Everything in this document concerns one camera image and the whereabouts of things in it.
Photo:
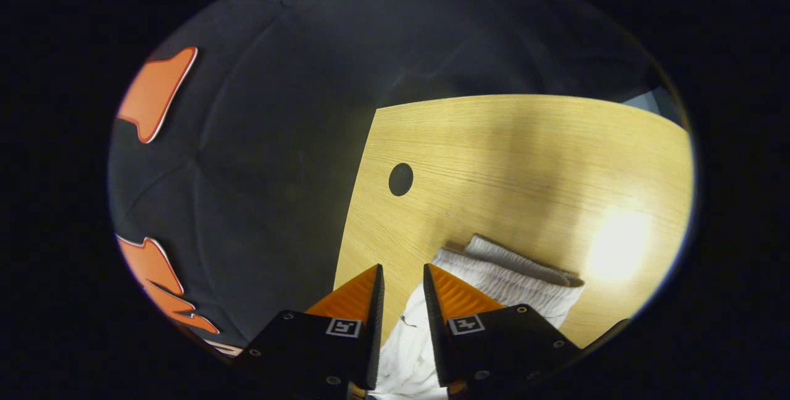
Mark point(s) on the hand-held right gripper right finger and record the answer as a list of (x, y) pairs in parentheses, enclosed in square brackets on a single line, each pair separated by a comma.
[(432, 326)]

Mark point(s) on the white jeans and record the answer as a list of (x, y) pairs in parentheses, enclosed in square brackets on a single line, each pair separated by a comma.
[(494, 276)]

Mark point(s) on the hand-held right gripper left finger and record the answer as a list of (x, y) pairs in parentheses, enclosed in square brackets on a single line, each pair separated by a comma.
[(377, 332)]

